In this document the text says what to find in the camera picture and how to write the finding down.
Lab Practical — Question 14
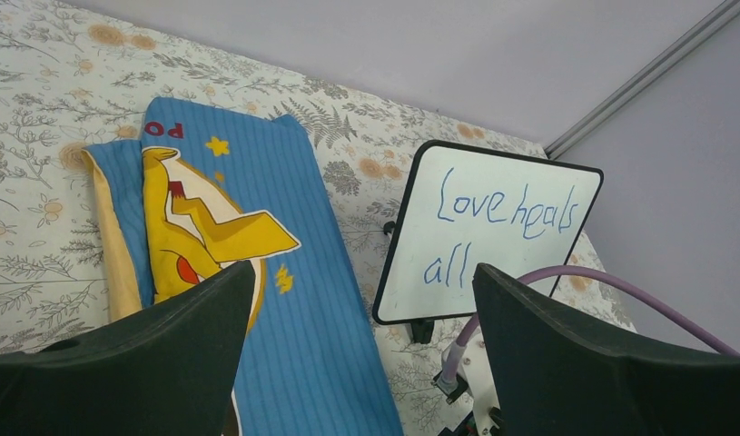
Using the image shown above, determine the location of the aluminium frame post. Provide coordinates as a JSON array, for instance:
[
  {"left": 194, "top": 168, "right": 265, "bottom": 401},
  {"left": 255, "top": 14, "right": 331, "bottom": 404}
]
[{"left": 544, "top": 0, "right": 740, "bottom": 160}]

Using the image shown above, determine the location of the black framed whiteboard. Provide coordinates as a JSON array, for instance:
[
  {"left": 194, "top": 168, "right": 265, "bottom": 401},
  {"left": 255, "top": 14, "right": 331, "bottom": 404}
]
[{"left": 372, "top": 140, "right": 604, "bottom": 325}]

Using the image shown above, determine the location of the floral tablecloth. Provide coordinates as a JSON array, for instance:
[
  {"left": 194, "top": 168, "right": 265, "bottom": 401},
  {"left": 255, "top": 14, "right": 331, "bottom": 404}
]
[{"left": 0, "top": 0, "right": 638, "bottom": 436}]

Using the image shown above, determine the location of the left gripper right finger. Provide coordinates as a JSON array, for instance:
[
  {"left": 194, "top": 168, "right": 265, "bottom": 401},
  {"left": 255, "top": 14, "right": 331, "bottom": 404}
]
[{"left": 472, "top": 263, "right": 740, "bottom": 435}]

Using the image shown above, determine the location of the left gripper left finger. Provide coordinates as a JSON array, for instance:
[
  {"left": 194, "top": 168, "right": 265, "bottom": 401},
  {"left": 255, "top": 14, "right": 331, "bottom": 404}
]
[{"left": 0, "top": 261, "right": 256, "bottom": 435}]

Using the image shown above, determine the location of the blue cartoon cloth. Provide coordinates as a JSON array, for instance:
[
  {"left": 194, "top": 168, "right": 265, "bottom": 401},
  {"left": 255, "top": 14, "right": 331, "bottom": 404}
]
[{"left": 83, "top": 97, "right": 402, "bottom": 435}]

